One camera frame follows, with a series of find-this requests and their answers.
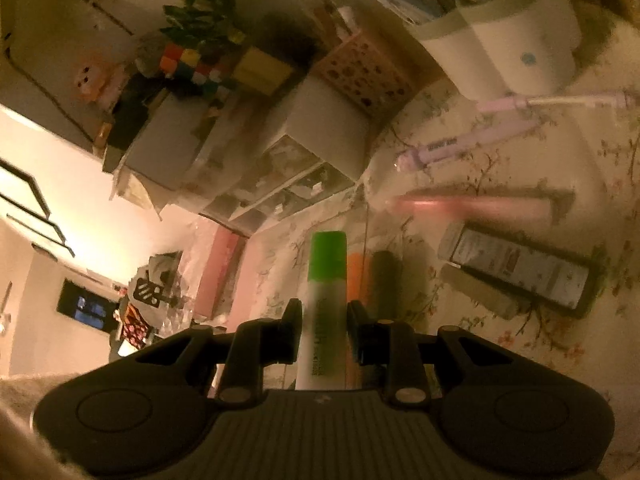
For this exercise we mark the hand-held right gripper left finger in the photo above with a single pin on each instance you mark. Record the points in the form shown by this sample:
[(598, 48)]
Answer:
[(292, 321)]

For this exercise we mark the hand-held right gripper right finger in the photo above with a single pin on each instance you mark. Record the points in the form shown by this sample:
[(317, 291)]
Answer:
[(358, 326)]

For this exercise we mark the green highlighter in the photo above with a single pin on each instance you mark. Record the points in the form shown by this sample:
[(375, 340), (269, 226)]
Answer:
[(325, 270)]

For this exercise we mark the pink highlighter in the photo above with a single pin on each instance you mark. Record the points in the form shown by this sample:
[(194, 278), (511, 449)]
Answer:
[(475, 207)]

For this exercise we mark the correction tape package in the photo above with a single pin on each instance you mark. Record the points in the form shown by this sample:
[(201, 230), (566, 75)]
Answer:
[(525, 270)]

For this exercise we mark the clear purple pen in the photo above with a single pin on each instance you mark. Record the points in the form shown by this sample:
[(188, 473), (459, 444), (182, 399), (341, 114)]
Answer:
[(560, 101)]

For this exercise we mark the black marker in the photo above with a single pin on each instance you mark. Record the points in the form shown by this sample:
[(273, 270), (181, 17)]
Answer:
[(384, 280)]

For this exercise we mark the pink flat box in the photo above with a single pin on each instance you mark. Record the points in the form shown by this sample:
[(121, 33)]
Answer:
[(220, 270)]

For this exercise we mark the black slotted spatula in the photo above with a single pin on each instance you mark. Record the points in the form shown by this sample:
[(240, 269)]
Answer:
[(150, 290)]

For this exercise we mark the white desktop drawer organizer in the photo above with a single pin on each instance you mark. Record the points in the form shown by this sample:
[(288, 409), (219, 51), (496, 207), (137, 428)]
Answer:
[(300, 160)]

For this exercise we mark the white storage box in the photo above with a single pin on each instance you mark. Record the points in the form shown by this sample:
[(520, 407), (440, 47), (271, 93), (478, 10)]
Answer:
[(160, 145)]

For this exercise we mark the perforated beige pen holder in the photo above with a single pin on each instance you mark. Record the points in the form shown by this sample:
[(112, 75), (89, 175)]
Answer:
[(365, 75)]

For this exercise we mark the yellow plant pot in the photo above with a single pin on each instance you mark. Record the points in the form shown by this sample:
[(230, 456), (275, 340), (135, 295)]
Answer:
[(262, 70)]

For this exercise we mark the colourful puzzle cube stack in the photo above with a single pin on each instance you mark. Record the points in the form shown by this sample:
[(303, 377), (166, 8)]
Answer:
[(195, 67)]

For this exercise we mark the grey plush toy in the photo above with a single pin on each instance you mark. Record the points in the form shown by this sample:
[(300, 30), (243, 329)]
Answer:
[(149, 52)]

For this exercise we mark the lion plush toy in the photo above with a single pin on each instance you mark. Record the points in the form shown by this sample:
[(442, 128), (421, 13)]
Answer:
[(95, 82)]

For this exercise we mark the white pen holder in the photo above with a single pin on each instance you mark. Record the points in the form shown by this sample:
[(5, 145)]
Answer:
[(510, 45)]

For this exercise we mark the green potted plant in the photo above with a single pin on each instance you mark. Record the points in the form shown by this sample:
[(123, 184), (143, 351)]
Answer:
[(205, 5)]

